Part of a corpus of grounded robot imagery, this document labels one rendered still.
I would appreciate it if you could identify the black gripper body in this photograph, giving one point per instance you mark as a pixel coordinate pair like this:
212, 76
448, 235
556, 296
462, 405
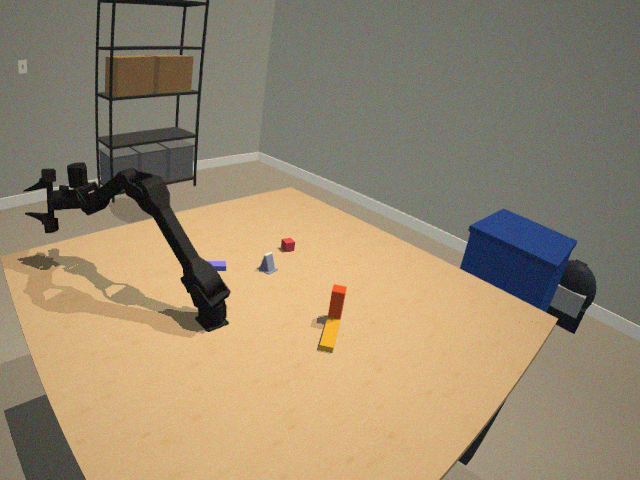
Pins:
57, 199

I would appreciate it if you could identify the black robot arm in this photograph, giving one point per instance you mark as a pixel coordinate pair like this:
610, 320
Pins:
207, 289

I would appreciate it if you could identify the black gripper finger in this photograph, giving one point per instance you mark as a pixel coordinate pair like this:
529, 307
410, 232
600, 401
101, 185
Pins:
39, 216
36, 186

